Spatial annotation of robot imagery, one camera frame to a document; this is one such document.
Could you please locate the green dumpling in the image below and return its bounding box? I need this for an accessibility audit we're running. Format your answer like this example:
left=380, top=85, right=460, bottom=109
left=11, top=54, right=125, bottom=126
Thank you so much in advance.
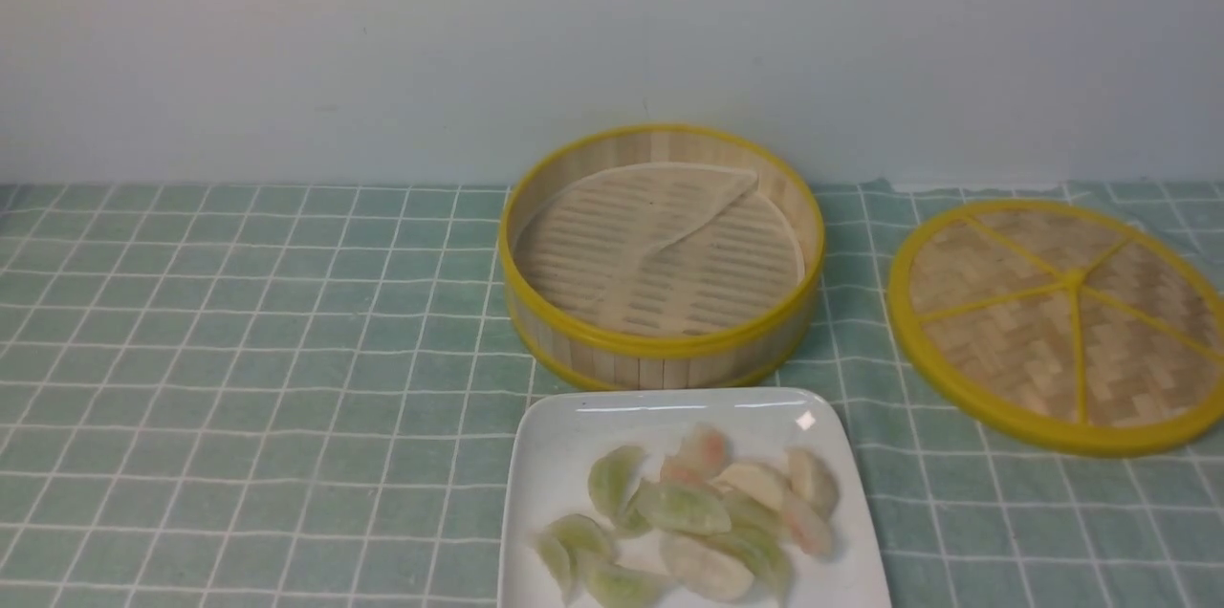
left=546, top=513, right=617, bottom=560
left=635, top=482, right=732, bottom=535
left=588, top=445, right=645, bottom=524
left=532, top=532, right=578, bottom=606
left=701, top=524, right=793, bottom=604
left=578, top=551, right=672, bottom=607

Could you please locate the pale dumpling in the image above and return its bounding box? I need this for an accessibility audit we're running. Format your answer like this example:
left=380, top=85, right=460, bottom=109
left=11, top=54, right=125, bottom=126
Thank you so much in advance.
left=786, top=447, right=841, bottom=520
left=778, top=493, right=836, bottom=560

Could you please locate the white square plate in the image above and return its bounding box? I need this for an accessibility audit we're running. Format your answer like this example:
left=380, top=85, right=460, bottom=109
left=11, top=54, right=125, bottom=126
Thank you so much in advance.
left=497, top=387, right=894, bottom=607

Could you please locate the bamboo steamer basket yellow rim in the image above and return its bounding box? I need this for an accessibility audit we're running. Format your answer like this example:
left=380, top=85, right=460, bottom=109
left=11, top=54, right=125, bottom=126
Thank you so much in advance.
left=497, top=124, right=826, bottom=390

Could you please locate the white steamer liner sheet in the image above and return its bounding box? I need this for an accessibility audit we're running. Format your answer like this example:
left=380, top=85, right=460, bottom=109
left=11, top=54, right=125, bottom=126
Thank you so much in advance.
left=512, top=161, right=812, bottom=336

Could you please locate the pink dumpling top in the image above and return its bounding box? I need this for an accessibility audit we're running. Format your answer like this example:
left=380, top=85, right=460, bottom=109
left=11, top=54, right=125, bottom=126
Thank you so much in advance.
left=659, top=423, right=730, bottom=486

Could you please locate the green checkered tablecloth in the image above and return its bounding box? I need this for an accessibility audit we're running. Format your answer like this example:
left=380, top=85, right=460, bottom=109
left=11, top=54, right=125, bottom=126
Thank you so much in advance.
left=1, top=182, right=1222, bottom=607

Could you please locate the woven bamboo steamer lid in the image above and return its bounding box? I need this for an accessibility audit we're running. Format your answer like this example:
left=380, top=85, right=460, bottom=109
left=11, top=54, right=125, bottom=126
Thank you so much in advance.
left=885, top=199, right=1223, bottom=458

